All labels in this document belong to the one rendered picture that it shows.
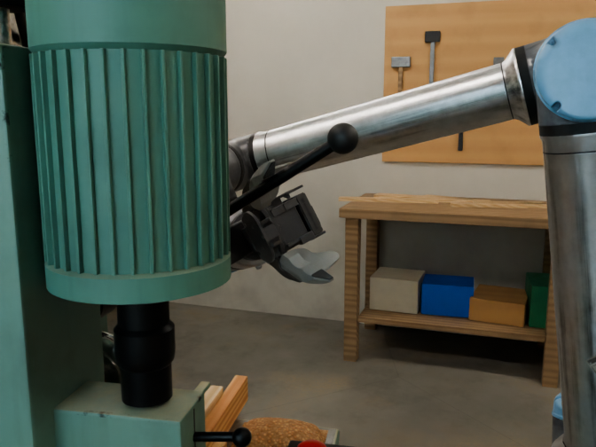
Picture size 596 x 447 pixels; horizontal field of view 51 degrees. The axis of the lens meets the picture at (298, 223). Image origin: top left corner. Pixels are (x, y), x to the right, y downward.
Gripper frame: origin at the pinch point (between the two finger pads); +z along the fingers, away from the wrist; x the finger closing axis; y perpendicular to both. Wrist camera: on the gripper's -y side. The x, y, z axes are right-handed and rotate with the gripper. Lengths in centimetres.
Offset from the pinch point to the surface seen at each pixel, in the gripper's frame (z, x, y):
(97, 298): 7.5, -3.2, -23.6
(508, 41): -184, -18, 253
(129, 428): -1.2, 9.9, -25.7
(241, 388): -29.5, 20.4, -7.0
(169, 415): 0.6, 10.5, -22.0
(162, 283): 9.4, -1.8, -18.5
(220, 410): -23.4, 19.8, -12.7
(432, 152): -228, 19, 208
